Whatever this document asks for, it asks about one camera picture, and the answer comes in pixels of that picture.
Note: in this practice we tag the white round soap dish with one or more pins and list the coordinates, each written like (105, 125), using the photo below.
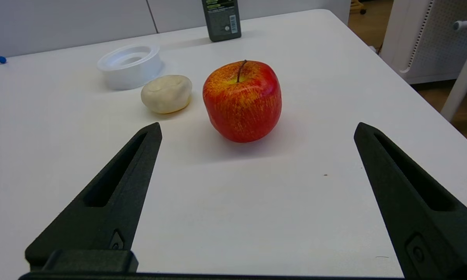
(130, 72)

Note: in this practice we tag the black pump dispenser bottle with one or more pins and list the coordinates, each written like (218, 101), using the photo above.
(221, 19)

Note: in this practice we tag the cream oval soap bar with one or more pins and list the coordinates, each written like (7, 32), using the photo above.
(166, 94)

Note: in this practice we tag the red apple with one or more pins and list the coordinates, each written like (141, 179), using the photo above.
(243, 105)

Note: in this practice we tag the white side table leg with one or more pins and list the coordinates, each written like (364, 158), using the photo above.
(460, 85)

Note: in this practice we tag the white perforated panel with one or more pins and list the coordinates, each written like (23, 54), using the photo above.
(431, 39)

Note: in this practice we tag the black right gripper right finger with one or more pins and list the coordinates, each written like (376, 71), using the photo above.
(424, 210)

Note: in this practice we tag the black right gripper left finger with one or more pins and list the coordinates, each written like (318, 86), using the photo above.
(116, 217)

